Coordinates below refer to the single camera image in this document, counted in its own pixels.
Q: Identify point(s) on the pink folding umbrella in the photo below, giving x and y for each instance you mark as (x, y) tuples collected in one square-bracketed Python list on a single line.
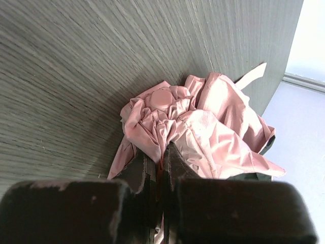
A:
[(209, 121)]

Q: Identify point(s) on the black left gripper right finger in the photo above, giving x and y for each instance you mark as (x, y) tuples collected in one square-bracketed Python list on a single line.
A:
[(201, 210)]

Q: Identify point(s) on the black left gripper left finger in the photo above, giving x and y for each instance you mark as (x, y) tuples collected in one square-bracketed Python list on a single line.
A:
[(121, 210)]

